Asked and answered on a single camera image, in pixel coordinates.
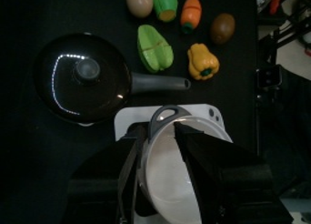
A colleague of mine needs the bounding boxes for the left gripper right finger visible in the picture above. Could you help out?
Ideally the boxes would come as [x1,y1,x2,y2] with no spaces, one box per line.
[172,121,295,224]

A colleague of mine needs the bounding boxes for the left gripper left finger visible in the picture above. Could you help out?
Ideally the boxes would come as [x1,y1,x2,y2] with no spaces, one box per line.
[60,123,148,224]

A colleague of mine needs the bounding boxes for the beige toy egg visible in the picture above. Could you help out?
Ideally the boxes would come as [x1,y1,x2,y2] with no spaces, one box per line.
[125,0,156,19]

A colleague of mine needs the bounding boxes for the white kitchen scale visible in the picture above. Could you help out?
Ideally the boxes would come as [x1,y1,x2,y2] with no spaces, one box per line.
[113,103,228,224]

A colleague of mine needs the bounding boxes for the black pan lid grey knob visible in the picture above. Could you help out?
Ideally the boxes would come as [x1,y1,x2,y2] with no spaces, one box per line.
[33,33,131,124]

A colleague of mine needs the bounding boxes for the black box gear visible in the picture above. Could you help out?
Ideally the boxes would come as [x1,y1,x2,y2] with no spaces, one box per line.
[255,65,284,89]

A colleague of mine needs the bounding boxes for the light green toy pepper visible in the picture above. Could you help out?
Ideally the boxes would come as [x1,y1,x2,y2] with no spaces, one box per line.
[136,24,175,75]

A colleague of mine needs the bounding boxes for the black stand legs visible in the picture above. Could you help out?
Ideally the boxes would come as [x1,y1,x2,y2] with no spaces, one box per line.
[259,8,311,65]

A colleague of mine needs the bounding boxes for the orange toy carrot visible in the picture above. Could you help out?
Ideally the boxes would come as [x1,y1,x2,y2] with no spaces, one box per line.
[180,0,204,35]

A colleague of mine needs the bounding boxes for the small red object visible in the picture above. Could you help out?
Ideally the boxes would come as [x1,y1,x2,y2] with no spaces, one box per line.
[268,0,283,15]

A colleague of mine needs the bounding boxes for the toy corn green husk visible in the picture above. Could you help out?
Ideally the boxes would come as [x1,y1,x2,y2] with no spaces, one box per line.
[151,0,180,23]

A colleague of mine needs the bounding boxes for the white bowl grey loop handle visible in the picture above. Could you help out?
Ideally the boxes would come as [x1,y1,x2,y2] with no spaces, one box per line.
[137,105,235,224]

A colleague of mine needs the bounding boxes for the black pan grey handle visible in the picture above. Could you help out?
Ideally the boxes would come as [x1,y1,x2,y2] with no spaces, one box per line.
[33,32,192,127]

